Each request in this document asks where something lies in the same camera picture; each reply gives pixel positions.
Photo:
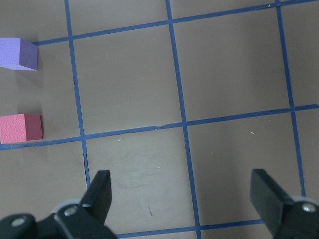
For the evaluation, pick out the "purple foam cube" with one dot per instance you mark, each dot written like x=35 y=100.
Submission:
x=18 y=54

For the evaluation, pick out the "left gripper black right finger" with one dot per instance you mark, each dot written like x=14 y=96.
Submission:
x=285 y=216

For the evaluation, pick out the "red foam cube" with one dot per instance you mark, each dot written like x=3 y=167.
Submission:
x=20 y=128

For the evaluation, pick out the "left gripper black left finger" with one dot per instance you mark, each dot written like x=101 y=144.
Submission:
x=85 y=219

